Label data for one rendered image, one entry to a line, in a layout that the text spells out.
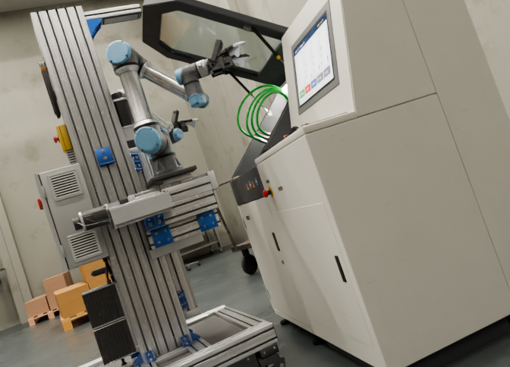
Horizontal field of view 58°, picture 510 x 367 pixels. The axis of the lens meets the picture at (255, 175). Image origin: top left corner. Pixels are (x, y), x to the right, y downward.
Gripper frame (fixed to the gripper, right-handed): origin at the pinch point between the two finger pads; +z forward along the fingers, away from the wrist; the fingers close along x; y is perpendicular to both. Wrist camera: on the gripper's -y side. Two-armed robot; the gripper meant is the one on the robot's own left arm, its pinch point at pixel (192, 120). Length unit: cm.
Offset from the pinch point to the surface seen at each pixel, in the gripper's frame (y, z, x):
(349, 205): 59, -77, 157
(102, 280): 148, 73, -331
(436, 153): 49, -42, 178
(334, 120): 29, -72, 156
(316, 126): 29, -78, 152
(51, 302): 199, 99, -582
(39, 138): -108, 211, -722
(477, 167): 59, -29, 187
